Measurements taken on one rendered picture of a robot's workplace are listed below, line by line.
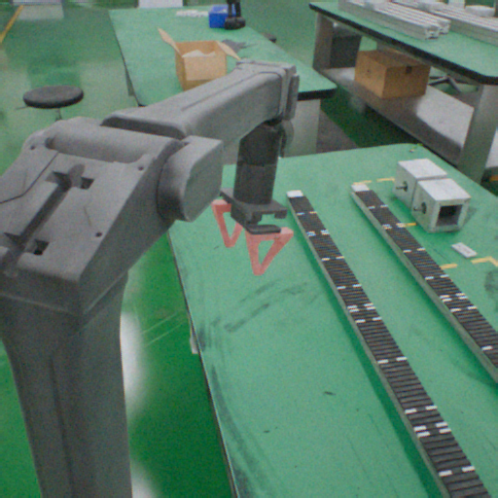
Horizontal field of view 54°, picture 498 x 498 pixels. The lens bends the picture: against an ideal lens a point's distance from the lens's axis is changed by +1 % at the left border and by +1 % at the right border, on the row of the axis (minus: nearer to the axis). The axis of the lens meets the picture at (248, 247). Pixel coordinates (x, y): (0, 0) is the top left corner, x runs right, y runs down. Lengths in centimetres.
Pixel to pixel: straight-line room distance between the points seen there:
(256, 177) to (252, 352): 37
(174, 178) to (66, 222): 7
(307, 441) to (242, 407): 12
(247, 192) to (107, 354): 41
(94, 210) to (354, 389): 68
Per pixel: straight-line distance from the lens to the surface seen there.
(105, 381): 32
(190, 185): 28
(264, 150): 65
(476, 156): 303
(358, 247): 119
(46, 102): 313
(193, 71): 224
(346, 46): 530
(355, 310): 95
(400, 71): 417
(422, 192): 130
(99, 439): 34
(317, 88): 236
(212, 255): 113
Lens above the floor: 144
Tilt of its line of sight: 35 degrees down
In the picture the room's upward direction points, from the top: straight up
